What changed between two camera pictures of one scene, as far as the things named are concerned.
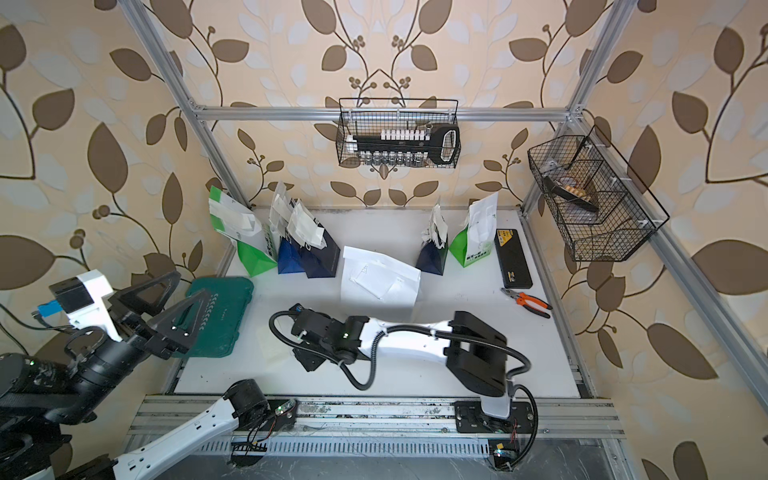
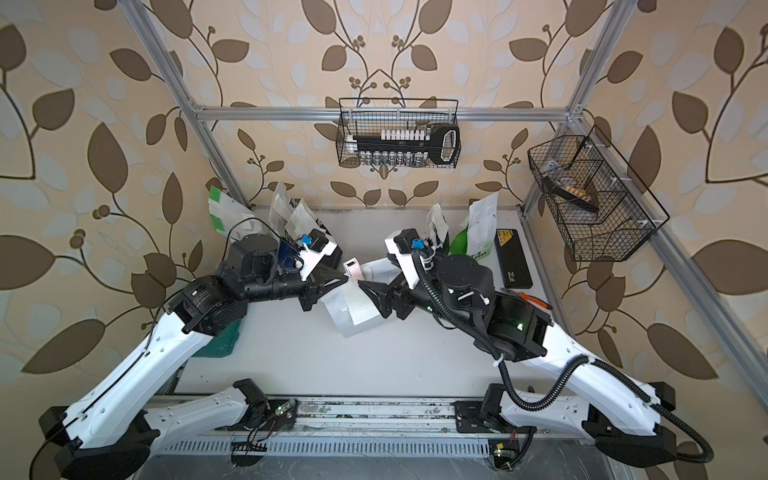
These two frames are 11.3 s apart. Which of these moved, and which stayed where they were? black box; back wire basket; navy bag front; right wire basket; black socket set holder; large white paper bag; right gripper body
Moved: large white paper bag; navy bag front; right gripper body
Stayed: black socket set holder; right wire basket; black box; back wire basket
